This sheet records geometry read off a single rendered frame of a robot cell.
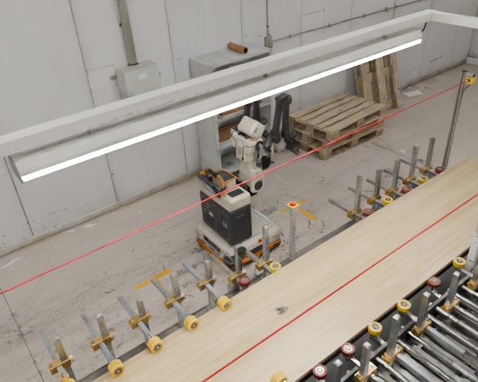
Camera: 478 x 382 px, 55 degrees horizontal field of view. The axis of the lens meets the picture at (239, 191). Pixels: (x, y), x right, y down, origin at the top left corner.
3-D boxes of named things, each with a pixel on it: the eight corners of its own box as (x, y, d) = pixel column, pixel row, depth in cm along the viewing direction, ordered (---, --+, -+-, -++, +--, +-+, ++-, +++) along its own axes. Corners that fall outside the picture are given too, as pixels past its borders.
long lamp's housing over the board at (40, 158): (13, 171, 175) (5, 153, 171) (405, 39, 292) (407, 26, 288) (21, 183, 167) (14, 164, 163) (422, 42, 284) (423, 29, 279)
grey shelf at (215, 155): (201, 173, 620) (187, 57, 536) (253, 151, 664) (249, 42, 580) (220, 186, 590) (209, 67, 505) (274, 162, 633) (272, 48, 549)
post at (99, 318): (111, 366, 292) (93, 313, 266) (116, 363, 294) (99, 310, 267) (113, 370, 289) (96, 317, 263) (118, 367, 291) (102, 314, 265)
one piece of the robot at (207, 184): (224, 204, 425) (214, 189, 410) (204, 189, 450) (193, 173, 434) (234, 195, 428) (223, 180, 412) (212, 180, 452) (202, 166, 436)
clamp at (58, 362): (48, 369, 264) (46, 363, 261) (71, 356, 270) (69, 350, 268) (52, 376, 260) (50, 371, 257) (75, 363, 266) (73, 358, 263)
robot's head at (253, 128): (249, 135, 418) (257, 120, 416) (235, 128, 432) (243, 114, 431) (258, 141, 428) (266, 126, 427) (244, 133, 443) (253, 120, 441)
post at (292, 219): (287, 258, 364) (287, 211, 340) (292, 255, 366) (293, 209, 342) (291, 261, 361) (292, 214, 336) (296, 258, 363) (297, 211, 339)
